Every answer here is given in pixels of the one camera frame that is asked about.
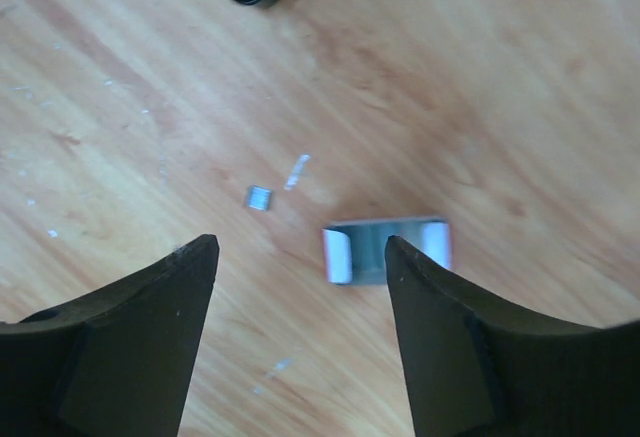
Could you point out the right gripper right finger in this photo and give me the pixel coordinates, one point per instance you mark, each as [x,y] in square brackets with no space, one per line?
[476,364]

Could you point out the small white staple tray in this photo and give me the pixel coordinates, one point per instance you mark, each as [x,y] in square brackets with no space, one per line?
[355,250]

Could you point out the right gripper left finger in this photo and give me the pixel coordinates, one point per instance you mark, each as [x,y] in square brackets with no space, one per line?
[117,361]

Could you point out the small grey staple fragment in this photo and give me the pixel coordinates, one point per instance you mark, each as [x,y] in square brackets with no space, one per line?
[258,198]

